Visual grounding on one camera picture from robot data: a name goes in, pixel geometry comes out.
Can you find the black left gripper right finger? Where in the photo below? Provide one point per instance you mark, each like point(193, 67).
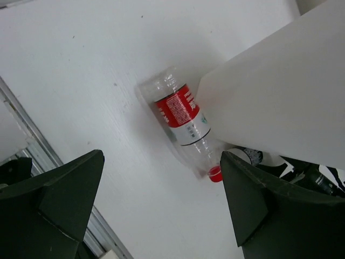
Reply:
point(273, 218)

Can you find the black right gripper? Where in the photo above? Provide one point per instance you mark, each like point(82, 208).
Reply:
point(314, 177)

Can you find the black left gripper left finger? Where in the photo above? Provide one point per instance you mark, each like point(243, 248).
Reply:
point(46, 216)

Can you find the black label plastic bottle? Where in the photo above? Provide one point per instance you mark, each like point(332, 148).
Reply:
point(251, 156)

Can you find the white octagonal plastic bin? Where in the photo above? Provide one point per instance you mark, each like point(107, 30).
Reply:
point(285, 95)

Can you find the red label plastic bottle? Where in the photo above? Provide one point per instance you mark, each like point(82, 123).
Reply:
point(173, 103)

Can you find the aluminium table edge rail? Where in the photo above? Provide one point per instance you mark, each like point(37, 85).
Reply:
point(99, 236)

